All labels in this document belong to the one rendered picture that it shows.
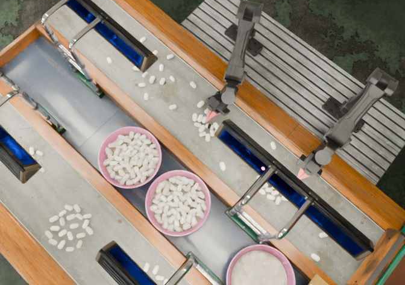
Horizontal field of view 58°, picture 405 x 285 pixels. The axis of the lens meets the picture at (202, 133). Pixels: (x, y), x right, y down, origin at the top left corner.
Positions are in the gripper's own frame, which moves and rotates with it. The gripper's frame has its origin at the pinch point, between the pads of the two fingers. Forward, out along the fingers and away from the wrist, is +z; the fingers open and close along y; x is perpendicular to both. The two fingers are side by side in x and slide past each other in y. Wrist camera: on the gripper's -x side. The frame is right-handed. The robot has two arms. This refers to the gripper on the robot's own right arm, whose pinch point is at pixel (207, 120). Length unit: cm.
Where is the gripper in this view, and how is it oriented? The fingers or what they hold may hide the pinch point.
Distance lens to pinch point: 160.7
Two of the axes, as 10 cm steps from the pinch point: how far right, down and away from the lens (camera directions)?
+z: -5.4, 7.2, 4.5
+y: 7.3, 6.6, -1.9
